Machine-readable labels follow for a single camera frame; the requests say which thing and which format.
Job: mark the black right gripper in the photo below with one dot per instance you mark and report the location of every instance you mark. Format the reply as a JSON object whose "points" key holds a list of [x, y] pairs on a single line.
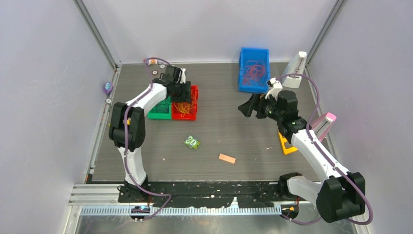
{"points": [[256, 103]]}

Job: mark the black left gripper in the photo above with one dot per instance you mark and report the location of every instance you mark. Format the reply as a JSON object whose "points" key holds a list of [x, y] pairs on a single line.
{"points": [[185, 96]]}

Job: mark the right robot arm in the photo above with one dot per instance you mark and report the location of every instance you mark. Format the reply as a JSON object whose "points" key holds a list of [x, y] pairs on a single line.
{"points": [[340, 193]]}

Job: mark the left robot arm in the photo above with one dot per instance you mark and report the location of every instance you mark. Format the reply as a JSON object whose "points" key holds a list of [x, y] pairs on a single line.
{"points": [[128, 128]]}

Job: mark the red plastic bin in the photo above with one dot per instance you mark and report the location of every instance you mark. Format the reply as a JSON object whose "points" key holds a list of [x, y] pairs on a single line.
{"points": [[186, 111]]}

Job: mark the green plastic bin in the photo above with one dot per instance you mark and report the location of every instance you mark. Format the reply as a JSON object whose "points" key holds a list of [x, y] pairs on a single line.
{"points": [[162, 110]]}

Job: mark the blue plastic bin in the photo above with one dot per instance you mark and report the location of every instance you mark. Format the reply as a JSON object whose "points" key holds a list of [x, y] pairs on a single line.
{"points": [[254, 70]]}

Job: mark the small clown figurine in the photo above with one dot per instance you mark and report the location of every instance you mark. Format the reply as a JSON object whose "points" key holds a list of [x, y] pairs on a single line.
{"points": [[150, 61]]}

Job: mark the green frog toy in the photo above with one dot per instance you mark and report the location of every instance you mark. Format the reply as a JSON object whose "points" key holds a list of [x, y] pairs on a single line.
{"points": [[192, 142]]}

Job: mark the wooden block front centre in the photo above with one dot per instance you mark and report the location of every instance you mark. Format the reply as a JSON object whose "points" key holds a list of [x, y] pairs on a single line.
{"points": [[227, 158]]}

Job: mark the yellow triangle toy right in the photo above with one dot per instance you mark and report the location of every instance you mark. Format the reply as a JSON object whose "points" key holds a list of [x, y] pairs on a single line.
{"points": [[283, 142]]}

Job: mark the white metronome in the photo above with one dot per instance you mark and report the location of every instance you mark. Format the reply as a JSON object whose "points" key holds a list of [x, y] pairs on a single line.
{"points": [[295, 66]]}

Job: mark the purple round toy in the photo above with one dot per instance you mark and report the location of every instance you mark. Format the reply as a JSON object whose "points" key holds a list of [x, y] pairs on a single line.
{"points": [[108, 87]]}

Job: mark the pink metronome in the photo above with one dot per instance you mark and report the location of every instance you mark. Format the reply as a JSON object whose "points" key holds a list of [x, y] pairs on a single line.
{"points": [[322, 125]]}

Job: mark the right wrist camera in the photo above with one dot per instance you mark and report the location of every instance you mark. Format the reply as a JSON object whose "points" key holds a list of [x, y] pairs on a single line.
{"points": [[275, 87]]}

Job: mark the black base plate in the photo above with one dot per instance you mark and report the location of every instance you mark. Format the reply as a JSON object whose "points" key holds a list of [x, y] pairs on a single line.
{"points": [[205, 194]]}

